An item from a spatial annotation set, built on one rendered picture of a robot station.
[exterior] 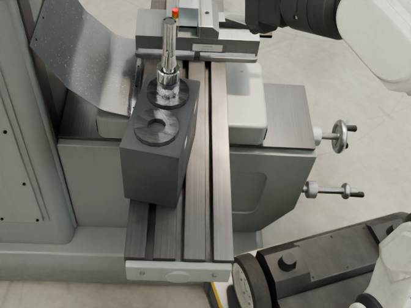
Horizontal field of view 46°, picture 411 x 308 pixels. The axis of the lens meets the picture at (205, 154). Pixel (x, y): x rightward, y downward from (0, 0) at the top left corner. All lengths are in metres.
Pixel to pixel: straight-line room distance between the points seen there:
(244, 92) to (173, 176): 0.57
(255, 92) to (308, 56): 1.48
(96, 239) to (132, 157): 0.94
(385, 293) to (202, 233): 0.46
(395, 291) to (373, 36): 0.77
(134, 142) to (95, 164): 0.61
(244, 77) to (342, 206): 0.99
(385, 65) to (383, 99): 2.31
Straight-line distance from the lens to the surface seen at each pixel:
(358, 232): 1.54
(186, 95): 1.02
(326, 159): 2.44
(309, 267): 1.43
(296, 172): 1.57
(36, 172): 1.53
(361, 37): 0.55
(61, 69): 1.30
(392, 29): 0.52
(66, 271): 1.92
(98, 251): 1.84
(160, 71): 0.97
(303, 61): 2.90
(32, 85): 1.30
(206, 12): 1.39
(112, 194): 1.68
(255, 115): 1.42
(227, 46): 1.39
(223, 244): 1.05
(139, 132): 0.95
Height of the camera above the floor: 1.85
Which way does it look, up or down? 52 degrees down
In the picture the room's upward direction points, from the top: 8 degrees clockwise
